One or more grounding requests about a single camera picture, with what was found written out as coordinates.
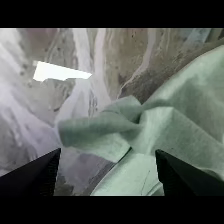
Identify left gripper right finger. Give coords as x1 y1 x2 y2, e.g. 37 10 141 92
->
154 148 224 197

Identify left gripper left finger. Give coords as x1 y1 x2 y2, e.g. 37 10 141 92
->
0 147 62 197

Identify pale green garment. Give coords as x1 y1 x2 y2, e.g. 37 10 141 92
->
57 45 224 197

